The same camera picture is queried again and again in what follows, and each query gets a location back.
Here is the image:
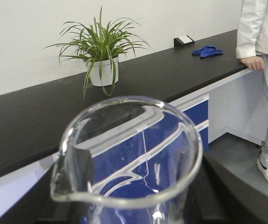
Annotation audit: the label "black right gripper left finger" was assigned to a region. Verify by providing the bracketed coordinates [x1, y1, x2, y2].
[0, 149, 95, 224]

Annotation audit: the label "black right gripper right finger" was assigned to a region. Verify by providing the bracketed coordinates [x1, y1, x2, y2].
[183, 154, 268, 224]

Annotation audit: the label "clear glass beaker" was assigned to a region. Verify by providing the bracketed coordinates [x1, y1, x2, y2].
[50, 96, 203, 224]

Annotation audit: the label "person's bare hand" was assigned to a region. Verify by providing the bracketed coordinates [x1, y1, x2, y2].
[240, 56, 265, 71]

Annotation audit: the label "blue white bench cabinet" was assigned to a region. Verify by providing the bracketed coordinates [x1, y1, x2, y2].
[0, 67, 267, 224]

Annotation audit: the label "white plant pot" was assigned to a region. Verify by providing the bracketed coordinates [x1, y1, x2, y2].
[89, 56, 119, 87]

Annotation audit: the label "blue gloves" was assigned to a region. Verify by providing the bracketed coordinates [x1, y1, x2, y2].
[192, 45, 223, 59]

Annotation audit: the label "green spider plant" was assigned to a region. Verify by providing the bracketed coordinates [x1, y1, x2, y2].
[53, 14, 150, 97]

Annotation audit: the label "black white power socket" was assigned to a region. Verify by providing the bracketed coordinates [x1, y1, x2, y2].
[173, 35, 195, 48]

